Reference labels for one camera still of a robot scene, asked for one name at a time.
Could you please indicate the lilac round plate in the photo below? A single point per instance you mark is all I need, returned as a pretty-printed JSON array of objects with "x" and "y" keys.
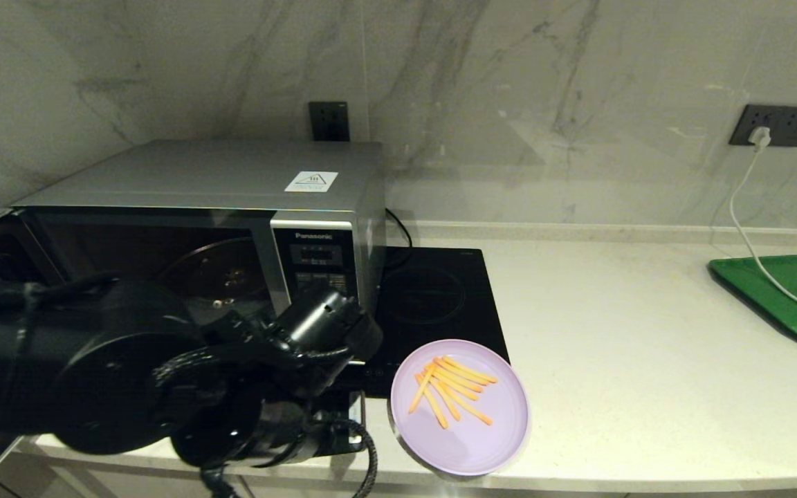
[{"x": 468, "y": 449}]

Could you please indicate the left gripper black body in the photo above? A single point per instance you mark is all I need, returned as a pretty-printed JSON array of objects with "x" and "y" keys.
[{"x": 343, "y": 432}]

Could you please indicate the black single wall socket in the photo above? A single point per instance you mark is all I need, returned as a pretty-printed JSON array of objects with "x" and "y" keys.
[{"x": 329, "y": 121}]

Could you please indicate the white charger plug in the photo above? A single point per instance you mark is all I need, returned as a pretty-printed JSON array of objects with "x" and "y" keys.
[{"x": 759, "y": 137}]

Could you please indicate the silver microwave oven body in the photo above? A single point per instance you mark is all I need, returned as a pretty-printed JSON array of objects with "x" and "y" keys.
[{"x": 198, "y": 173}]

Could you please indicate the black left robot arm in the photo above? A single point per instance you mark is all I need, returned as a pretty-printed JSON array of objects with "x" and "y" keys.
[{"x": 94, "y": 373}]

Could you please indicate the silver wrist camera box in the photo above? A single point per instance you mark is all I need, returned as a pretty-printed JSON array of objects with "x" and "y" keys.
[{"x": 359, "y": 415}]

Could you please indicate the white warning sticker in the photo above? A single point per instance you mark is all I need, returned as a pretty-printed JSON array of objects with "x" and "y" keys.
[{"x": 312, "y": 181}]

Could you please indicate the black induction cooktop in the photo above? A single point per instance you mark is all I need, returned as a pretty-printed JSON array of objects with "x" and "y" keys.
[{"x": 433, "y": 297}]

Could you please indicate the long orange french fry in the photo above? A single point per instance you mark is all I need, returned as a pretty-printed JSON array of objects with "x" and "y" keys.
[{"x": 422, "y": 389}]

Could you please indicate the black wide wall socket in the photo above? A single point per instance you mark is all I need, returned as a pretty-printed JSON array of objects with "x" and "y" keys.
[{"x": 793, "y": 124}]

